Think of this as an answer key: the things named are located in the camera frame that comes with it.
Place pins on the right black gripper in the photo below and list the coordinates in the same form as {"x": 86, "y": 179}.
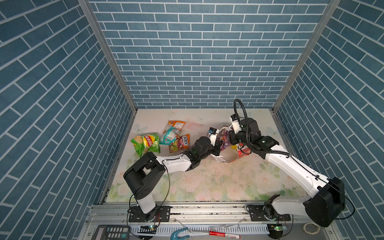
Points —
{"x": 232, "y": 139}

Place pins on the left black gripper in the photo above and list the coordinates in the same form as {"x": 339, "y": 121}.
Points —
{"x": 216, "y": 147}

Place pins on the purple berries candy bag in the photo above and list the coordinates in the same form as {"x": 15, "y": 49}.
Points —
{"x": 223, "y": 138}

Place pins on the red white paper bag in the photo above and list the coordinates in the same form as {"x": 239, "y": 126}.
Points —
{"x": 233, "y": 152}

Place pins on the fruit candy bag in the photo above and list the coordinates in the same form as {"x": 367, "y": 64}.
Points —
{"x": 180, "y": 143}

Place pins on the teal candy bag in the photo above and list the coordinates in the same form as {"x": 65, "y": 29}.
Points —
{"x": 169, "y": 136}

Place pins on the green chips bag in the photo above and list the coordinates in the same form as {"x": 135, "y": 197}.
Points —
{"x": 146, "y": 143}

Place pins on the green yellow snack packet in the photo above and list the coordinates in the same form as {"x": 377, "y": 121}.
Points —
{"x": 175, "y": 124}

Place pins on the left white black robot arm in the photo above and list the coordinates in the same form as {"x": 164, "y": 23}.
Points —
{"x": 145, "y": 173}

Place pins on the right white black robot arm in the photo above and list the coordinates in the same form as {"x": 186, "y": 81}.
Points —
{"x": 324, "y": 199}

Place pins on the red marker pen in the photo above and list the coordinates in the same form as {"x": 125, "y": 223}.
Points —
{"x": 226, "y": 235}

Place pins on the rubber band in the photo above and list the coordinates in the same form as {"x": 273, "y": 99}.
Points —
{"x": 311, "y": 228}

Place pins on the black calculator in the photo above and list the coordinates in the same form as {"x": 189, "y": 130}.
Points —
{"x": 111, "y": 232}

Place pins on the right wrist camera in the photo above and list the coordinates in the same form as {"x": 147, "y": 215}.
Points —
{"x": 235, "y": 124}

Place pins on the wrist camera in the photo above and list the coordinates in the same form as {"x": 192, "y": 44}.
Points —
{"x": 212, "y": 135}
{"x": 235, "y": 124}

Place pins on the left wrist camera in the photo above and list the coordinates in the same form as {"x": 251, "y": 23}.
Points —
{"x": 212, "y": 135}

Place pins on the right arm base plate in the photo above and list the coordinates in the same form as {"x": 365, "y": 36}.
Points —
{"x": 259, "y": 213}

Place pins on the white cable duct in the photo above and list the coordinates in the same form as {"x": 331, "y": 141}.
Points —
{"x": 194, "y": 230}

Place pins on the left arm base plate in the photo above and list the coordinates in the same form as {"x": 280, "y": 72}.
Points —
{"x": 161, "y": 214}

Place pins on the aluminium rail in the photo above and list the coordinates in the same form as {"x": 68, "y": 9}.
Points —
{"x": 187, "y": 213}

